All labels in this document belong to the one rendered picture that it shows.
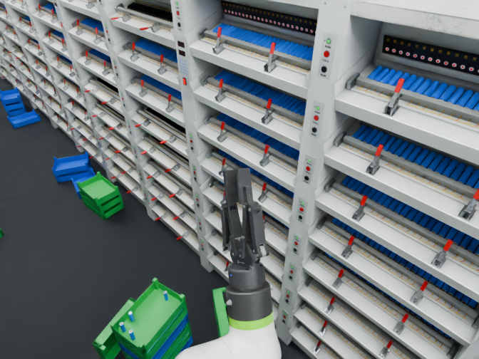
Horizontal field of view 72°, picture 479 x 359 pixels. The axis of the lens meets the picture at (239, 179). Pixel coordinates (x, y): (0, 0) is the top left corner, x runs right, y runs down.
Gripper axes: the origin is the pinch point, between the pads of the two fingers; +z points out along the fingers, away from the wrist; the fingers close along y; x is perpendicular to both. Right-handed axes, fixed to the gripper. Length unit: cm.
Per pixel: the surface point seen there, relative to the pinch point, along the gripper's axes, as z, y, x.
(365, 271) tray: -37, -18, -65
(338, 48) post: 34, 0, -38
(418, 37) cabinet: 35, 11, -58
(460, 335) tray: -54, 9, -71
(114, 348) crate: -89, -146, -5
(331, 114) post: 17.8, -9.4, -43.6
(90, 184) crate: 8, -248, -21
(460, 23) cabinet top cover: 28, 28, -40
